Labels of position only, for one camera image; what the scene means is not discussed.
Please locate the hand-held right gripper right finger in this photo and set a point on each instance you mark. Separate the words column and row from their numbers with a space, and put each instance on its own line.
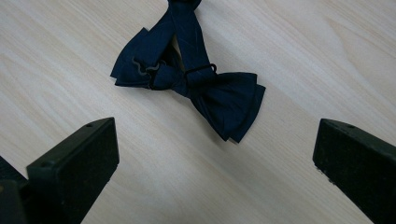
column 358, row 161

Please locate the navy blue bow tie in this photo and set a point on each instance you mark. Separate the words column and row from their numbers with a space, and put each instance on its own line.
column 224, row 102

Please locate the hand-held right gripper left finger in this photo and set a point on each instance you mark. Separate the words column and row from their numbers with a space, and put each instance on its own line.
column 77, row 168

